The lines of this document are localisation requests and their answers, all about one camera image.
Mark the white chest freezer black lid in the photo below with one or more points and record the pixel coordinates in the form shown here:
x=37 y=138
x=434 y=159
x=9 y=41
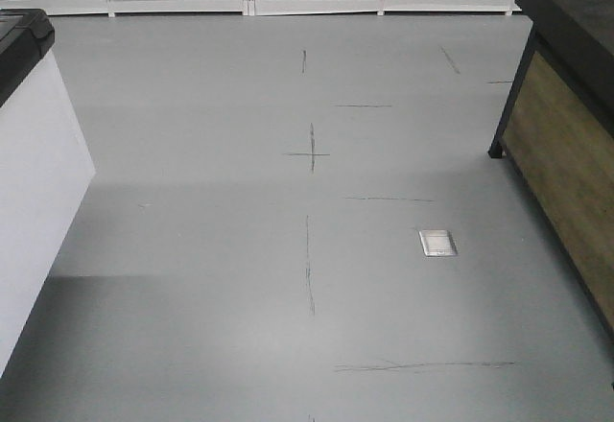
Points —
x=46 y=166

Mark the metal floor socket plate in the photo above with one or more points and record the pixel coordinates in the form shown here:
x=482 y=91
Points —
x=437 y=243

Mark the black wood fruit display table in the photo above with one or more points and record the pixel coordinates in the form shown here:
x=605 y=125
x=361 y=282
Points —
x=556 y=129

